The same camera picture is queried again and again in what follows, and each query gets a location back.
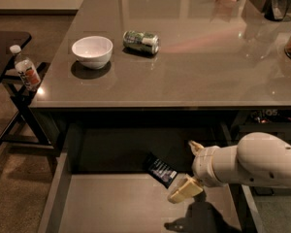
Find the white bowl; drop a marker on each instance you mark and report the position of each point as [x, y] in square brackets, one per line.
[93, 52]

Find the dark lower drawers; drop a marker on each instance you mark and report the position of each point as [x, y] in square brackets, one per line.
[275, 122]

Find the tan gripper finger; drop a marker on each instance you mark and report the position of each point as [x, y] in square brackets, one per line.
[195, 147]
[187, 187]

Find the dark blue rxbar wrapper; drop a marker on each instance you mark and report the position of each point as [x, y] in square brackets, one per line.
[160, 170]

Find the clear water bottle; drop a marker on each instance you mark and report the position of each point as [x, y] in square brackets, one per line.
[25, 68]

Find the green soda can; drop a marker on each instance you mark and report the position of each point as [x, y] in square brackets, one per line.
[141, 41]

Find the grey open top drawer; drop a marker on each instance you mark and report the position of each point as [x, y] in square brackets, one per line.
[101, 185]

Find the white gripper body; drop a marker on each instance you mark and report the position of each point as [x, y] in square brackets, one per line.
[203, 164]

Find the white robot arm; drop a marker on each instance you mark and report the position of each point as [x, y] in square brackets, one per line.
[258, 159]

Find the black side table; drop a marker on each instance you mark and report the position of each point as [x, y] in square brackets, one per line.
[21, 97]

